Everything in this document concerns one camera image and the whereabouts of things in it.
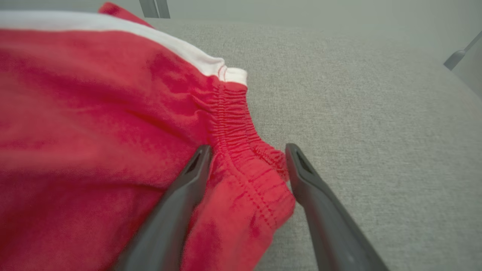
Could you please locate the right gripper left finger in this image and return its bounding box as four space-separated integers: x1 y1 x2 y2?
113 145 213 271

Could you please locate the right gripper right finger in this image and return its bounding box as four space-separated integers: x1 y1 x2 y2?
285 143 388 271

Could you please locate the red shorts white stripe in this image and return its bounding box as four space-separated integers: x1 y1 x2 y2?
0 2 296 271

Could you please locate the grey fabric sofa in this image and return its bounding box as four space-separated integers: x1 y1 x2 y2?
145 18 482 271

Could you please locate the grey metal leg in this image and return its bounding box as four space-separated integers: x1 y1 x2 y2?
444 30 482 71

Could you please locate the grey vertical partition post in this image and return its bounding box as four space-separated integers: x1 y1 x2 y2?
139 0 171 18

